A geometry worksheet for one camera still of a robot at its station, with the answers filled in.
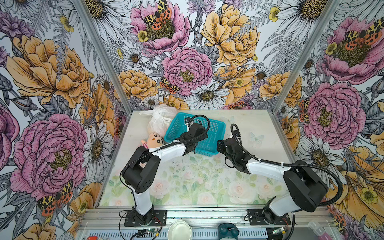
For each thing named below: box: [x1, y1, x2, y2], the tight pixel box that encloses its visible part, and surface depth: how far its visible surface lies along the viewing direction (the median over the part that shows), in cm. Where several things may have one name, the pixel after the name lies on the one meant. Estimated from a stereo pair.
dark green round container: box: [217, 222, 240, 240], surface depth 66 cm
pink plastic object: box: [307, 222, 334, 240], surface depth 71 cm
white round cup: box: [167, 220, 192, 240], surface depth 71 cm
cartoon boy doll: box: [141, 133, 164, 150], surface depth 98 cm
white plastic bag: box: [139, 104, 178, 139], surface depth 102 cm
